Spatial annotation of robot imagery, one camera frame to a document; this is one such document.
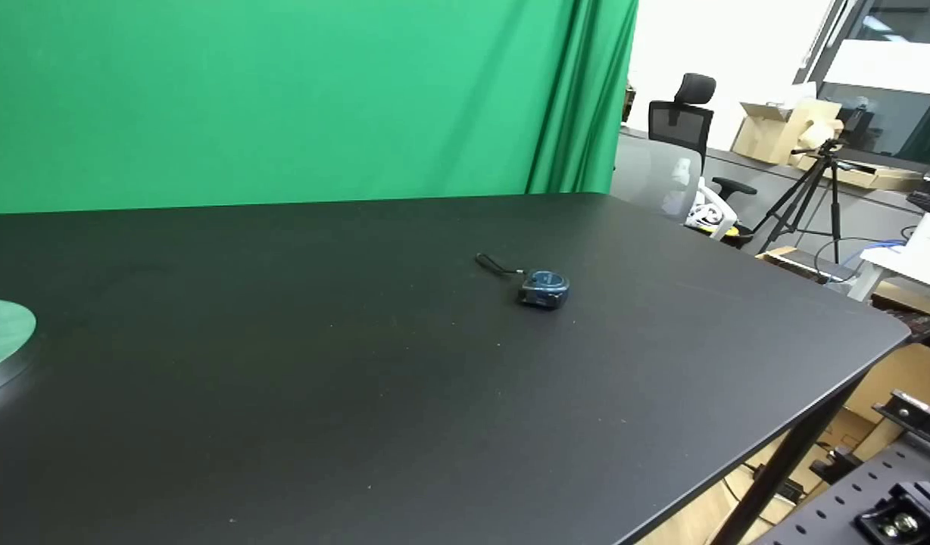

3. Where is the black camera tripod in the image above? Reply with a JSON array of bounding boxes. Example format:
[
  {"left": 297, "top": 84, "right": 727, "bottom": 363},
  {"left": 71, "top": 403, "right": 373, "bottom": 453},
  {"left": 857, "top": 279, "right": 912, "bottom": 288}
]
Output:
[{"left": 753, "top": 136, "right": 842, "bottom": 251}]

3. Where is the black table leg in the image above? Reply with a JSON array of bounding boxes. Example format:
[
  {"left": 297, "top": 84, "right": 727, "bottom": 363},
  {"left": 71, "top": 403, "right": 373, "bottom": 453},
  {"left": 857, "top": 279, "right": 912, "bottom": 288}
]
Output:
[{"left": 711, "top": 377, "right": 862, "bottom": 545}]

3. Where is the white paper sheet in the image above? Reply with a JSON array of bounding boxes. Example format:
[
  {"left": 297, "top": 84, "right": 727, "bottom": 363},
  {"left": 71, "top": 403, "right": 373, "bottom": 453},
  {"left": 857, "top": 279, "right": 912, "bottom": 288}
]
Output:
[{"left": 860, "top": 211, "right": 930, "bottom": 288}]

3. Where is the blue tape measure with strap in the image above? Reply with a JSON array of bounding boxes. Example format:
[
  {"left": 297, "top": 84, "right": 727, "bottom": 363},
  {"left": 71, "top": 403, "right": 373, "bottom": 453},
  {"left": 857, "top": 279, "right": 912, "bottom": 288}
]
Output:
[{"left": 474, "top": 256, "right": 572, "bottom": 312}]

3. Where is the black office chair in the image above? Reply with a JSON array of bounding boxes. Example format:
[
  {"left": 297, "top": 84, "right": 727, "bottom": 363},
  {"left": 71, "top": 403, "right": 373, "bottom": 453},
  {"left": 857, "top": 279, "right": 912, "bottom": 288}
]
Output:
[{"left": 648, "top": 72, "right": 716, "bottom": 162}]

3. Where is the cardboard box on desk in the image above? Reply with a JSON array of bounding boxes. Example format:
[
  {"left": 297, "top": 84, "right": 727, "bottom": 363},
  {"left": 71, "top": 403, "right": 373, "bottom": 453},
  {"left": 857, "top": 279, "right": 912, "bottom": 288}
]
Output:
[{"left": 733, "top": 100, "right": 838, "bottom": 165}]

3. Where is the round metal robot base plate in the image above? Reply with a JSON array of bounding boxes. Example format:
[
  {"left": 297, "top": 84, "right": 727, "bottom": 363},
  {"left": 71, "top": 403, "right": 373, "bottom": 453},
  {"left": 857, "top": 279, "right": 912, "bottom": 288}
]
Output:
[{"left": 0, "top": 301, "right": 39, "bottom": 387}]

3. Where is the black perforated metal rack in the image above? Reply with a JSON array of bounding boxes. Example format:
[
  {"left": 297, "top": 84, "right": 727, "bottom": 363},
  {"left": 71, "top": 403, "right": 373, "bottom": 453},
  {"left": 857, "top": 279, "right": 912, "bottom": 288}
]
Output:
[{"left": 753, "top": 393, "right": 930, "bottom": 545}]

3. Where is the green backdrop curtain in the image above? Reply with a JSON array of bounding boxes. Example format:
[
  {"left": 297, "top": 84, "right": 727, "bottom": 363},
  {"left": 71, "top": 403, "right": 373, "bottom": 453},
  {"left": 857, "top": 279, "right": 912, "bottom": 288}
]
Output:
[{"left": 0, "top": 0, "right": 642, "bottom": 214}]

